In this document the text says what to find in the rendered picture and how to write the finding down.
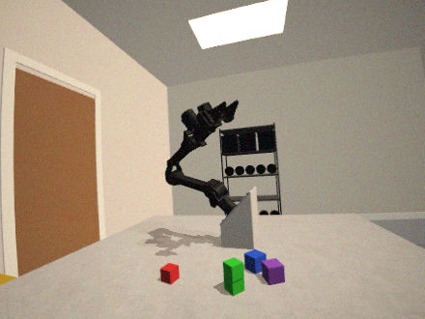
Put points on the purple block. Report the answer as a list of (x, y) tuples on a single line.
[(273, 271)]

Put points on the green block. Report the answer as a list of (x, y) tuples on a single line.
[(233, 269), (234, 288)]

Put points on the blue block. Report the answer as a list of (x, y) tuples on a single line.
[(253, 260)]

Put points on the red block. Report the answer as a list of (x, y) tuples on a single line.
[(169, 273)]

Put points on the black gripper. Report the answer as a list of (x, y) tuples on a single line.
[(210, 119)]

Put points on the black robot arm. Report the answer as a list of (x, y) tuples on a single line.
[(213, 189)]

